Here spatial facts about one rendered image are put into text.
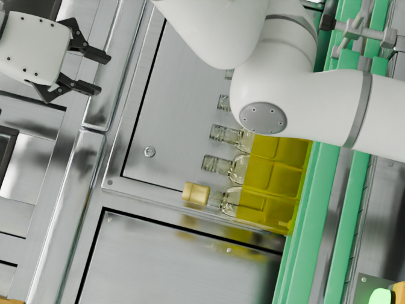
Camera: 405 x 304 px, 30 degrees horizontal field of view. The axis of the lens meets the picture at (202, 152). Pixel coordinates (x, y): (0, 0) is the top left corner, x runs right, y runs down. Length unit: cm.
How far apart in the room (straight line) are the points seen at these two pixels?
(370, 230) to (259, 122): 36
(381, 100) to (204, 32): 22
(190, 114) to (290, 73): 62
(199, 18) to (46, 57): 41
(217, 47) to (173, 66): 68
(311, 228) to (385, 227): 11
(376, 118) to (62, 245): 74
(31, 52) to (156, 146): 39
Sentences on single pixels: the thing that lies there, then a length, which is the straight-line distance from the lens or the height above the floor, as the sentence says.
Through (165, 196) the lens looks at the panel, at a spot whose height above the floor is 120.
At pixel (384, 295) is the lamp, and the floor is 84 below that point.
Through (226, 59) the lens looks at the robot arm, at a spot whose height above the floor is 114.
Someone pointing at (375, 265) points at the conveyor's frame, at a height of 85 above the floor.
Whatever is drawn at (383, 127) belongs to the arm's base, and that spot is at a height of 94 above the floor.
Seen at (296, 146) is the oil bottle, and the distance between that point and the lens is 133.
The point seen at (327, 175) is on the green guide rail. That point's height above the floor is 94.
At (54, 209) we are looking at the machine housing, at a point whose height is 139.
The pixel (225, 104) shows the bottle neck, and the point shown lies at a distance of 135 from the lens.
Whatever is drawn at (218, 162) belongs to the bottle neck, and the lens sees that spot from 131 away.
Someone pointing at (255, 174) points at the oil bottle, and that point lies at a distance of 130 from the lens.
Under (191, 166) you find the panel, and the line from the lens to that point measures 146.
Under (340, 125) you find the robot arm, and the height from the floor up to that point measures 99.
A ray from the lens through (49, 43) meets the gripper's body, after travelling 118.
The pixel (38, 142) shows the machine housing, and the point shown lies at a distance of 153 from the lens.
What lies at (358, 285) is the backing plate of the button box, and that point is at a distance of 117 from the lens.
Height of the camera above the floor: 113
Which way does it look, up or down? 1 degrees up
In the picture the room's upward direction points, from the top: 76 degrees counter-clockwise
